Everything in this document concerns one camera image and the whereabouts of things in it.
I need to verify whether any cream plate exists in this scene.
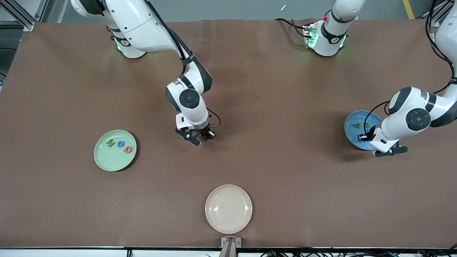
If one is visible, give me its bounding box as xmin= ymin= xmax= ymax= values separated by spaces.
xmin=205 ymin=184 xmax=253 ymax=235

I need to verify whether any grey arm base connector box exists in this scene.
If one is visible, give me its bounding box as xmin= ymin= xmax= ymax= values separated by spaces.
xmin=303 ymin=23 xmax=319 ymax=49

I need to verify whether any black base power cable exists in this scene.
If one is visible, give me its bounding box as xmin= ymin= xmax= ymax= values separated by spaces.
xmin=274 ymin=18 xmax=308 ymax=38

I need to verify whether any brown table mat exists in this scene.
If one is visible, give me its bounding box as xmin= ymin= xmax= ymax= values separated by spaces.
xmin=0 ymin=19 xmax=457 ymax=249

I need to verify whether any black cable bundle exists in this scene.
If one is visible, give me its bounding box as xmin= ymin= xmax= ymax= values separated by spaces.
xmin=261 ymin=246 xmax=457 ymax=257

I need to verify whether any blue plate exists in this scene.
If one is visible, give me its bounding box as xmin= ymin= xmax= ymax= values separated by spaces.
xmin=344 ymin=110 xmax=384 ymax=151

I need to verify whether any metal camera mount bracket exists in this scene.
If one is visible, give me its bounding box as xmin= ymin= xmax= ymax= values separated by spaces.
xmin=221 ymin=237 xmax=242 ymax=257

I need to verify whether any light green plate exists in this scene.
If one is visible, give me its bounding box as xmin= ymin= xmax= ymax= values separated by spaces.
xmin=94 ymin=129 xmax=138 ymax=172

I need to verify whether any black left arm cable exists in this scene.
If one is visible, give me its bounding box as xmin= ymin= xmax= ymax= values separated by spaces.
xmin=363 ymin=0 xmax=457 ymax=137

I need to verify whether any aluminium frame profile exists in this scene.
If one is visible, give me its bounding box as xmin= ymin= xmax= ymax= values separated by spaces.
xmin=423 ymin=0 xmax=447 ymax=27
xmin=0 ymin=0 xmax=49 ymax=32

